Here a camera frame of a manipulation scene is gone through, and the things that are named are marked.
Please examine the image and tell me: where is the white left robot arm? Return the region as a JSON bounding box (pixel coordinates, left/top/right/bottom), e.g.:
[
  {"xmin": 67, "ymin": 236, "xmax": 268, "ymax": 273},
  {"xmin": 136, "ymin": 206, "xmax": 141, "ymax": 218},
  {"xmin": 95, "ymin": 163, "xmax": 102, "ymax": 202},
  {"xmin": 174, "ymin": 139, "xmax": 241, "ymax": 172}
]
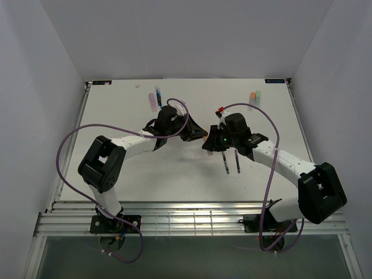
[{"xmin": 78, "ymin": 106, "xmax": 208, "ymax": 233}]

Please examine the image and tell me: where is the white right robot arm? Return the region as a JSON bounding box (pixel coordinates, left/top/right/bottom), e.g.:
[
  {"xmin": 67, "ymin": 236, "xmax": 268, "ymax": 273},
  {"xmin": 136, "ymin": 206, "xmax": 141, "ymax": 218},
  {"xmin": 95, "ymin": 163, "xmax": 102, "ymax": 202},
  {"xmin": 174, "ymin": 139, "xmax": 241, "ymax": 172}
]
[{"xmin": 202, "ymin": 111, "xmax": 347, "ymax": 231}]

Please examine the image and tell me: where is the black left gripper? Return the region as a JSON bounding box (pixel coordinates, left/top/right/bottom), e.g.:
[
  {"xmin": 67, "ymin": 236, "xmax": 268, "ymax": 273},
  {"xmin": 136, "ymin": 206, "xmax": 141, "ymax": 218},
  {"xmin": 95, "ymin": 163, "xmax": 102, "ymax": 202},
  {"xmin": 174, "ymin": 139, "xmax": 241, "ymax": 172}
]
[{"xmin": 166, "ymin": 113, "xmax": 208, "ymax": 142}]

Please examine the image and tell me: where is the green ink pen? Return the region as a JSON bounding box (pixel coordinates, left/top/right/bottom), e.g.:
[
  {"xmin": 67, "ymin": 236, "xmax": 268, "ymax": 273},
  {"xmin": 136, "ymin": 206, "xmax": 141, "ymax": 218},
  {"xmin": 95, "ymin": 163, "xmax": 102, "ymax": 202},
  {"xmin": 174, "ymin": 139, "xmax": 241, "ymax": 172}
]
[{"xmin": 221, "ymin": 151, "xmax": 230, "ymax": 174}]

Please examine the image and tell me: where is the green highlighter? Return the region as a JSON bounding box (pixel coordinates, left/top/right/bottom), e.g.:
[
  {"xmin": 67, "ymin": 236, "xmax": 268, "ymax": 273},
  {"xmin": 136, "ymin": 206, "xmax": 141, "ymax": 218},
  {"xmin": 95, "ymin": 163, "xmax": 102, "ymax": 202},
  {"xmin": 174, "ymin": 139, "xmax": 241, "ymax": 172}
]
[{"xmin": 255, "ymin": 90, "xmax": 261, "ymax": 107}]

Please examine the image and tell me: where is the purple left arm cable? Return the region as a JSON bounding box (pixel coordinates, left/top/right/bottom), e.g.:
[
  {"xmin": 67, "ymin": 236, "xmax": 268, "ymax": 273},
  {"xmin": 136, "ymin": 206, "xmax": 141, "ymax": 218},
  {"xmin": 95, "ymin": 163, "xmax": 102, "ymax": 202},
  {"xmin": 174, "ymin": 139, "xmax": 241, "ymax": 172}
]
[{"xmin": 56, "ymin": 98, "xmax": 190, "ymax": 264}]

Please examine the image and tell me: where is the blue ink pen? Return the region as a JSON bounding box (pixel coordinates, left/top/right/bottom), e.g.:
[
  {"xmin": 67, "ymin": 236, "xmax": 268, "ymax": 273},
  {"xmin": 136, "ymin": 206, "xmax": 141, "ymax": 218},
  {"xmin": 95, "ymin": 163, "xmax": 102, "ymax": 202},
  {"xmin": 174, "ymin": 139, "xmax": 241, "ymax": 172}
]
[{"xmin": 155, "ymin": 86, "xmax": 163, "ymax": 108}]

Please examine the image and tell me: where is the yellow orange highlighter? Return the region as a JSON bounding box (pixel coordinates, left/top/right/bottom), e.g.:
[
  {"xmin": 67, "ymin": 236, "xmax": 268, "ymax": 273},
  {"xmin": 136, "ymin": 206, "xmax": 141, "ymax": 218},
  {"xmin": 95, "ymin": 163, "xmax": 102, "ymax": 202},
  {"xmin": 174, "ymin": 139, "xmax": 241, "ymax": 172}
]
[{"xmin": 203, "ymin": 137, "xmax": 213, "ymax": 156}]

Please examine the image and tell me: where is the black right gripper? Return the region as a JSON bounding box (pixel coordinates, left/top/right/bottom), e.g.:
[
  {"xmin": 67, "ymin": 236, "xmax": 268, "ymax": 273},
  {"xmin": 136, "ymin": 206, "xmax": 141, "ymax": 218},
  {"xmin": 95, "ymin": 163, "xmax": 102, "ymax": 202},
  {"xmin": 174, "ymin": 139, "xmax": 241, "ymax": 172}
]
[{"xmin": 203, "ymin": 125, "xmax": 238, "ymax": 152}]

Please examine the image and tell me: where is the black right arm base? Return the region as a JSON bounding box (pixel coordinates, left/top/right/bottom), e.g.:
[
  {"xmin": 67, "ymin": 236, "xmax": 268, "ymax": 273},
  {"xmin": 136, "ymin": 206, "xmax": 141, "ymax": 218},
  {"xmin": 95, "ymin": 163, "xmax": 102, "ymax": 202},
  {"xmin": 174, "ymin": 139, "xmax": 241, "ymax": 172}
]
[{"xmin": 239, "ymin": 199, "xmax": 299, "ymax": 233}]

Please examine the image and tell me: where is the purple ink pen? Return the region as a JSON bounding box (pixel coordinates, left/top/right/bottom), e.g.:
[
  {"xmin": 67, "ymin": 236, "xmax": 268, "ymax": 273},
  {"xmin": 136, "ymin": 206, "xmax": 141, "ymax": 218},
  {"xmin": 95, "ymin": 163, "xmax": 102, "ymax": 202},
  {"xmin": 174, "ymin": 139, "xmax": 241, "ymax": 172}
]
[{"xmin": 234, "ymin": 149, "xmax": 241, "ymax": 174}]

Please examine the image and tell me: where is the pink highlighter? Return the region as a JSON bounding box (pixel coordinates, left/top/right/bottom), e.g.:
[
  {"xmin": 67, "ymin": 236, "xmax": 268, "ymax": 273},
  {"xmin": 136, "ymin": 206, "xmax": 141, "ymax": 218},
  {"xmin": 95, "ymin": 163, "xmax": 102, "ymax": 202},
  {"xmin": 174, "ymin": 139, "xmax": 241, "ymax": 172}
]
[{"xmin": 148, "ymin": 93, "xmax": 158, "ymax": 113}]

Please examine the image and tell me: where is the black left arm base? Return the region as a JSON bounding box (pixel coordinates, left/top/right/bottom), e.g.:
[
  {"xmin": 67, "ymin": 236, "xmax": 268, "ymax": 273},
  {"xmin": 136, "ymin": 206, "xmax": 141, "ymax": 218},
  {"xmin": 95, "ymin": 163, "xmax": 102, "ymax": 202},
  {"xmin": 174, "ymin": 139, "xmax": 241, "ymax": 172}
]
[{"xmin": 90, "ymin": 215, "xmax": 142, "ymax": 235}]

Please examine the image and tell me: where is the aluminium frame rail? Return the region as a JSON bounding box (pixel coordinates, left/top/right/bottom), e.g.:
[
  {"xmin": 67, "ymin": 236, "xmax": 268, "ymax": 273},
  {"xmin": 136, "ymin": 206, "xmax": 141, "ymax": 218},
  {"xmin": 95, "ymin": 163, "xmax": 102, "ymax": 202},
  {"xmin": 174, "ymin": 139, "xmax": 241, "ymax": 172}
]
[{"xmin": 33, "ymin": 200, "xmax": 349, "ymax": 238}]

